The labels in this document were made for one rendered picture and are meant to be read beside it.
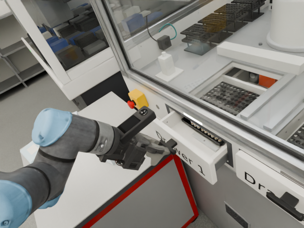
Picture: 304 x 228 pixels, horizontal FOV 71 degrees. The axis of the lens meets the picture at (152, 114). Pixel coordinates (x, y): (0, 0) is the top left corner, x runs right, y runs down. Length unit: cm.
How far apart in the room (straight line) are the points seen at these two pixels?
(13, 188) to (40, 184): 6
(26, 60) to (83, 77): 346
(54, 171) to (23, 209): 11
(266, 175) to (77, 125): 43
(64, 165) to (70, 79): 89
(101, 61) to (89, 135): 91
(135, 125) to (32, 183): 26
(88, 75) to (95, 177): 65
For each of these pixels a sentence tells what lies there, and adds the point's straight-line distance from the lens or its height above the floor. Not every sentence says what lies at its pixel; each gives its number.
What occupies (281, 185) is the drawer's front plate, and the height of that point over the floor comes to 92.
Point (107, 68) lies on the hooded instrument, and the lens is 136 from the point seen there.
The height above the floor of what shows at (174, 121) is 85.
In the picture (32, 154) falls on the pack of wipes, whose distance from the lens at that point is 114.
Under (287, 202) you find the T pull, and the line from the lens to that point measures 56.
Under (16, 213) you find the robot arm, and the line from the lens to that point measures 35.
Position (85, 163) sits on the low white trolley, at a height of 76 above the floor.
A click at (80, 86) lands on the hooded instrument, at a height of 85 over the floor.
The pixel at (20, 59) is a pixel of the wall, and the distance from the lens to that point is 473.
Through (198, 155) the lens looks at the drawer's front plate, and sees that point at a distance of 60.
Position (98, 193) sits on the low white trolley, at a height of 76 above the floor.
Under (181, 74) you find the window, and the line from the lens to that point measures 62.
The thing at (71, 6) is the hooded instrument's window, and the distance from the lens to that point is 127.
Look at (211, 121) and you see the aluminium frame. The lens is 60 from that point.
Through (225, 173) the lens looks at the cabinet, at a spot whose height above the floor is 75.
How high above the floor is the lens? 140
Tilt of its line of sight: 39 degrees down
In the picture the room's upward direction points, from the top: 21 degrees counter-clockwise
